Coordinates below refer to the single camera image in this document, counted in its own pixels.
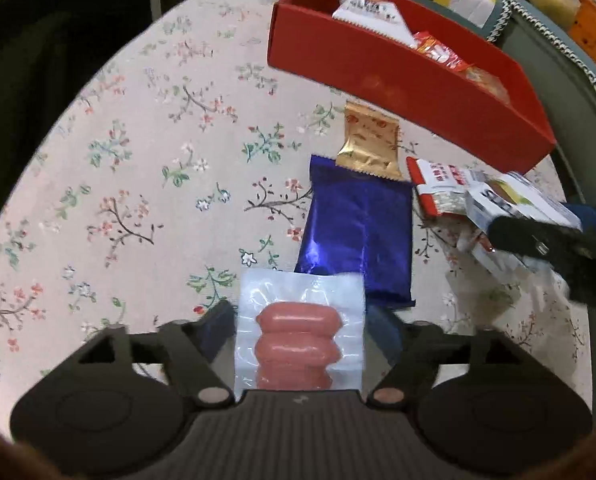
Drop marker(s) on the red cardboard box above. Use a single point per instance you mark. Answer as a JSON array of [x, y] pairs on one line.
[[378, 80]]

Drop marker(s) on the clear packet of yellow chips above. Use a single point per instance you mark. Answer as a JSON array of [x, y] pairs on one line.
[[483, 82]]

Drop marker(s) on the blue foil snack packet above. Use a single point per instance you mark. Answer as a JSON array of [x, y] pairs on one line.
[[353, 220]]

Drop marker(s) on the gold foil snack packet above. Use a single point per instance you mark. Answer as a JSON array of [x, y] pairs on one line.
[[368, 135]]

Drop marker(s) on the white packet with dark print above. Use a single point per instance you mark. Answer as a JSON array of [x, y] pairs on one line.
[[373, 15]]

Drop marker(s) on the teal houndstooth trimmed sofa cover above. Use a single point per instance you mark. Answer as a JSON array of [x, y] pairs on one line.
[[578, 60]]

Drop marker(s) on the vacuum pack of pink sausages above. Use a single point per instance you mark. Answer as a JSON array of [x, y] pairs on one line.
[[298, 330]]

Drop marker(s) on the dark furniture panel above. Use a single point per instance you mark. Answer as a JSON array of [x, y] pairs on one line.
[[53, 35]]

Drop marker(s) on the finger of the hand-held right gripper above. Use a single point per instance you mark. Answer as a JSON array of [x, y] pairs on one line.
[[528, 237], [588, 217]]

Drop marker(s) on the long red white snack packet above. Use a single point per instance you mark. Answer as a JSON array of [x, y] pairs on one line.
[[440, 180]]

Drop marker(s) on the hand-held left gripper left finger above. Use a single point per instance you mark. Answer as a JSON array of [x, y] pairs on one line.
[[215, 335]]

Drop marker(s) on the white grey snack packet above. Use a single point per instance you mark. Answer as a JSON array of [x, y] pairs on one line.
[[528, 200]]

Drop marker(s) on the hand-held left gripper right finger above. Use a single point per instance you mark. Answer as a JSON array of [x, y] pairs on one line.
[[383, 335]]

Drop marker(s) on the floral tablecloth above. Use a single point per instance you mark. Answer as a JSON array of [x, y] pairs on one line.
[[128, 160]]

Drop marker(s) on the red orange snack packet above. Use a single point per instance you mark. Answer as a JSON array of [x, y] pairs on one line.
[[438, 52]]

